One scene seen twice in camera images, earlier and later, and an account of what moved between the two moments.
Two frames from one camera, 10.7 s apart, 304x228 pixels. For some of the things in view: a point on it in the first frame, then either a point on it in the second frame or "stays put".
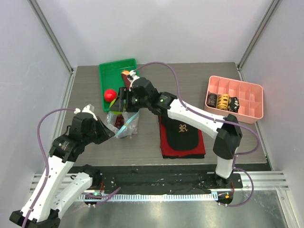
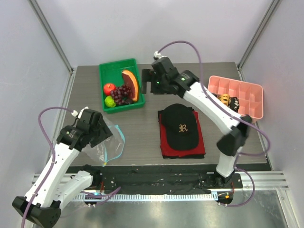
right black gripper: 122,99 to 145,80
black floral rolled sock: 233,104 stays put
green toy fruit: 115,112 to 109,101
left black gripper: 107,133 stays put
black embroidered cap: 180,136 stays put
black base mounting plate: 157,179 stays put
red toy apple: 110,95 to 109,87
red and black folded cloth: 169,152 stays put
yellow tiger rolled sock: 223,101 stays put
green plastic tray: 111,77 stays put
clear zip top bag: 124,126 to 109,149
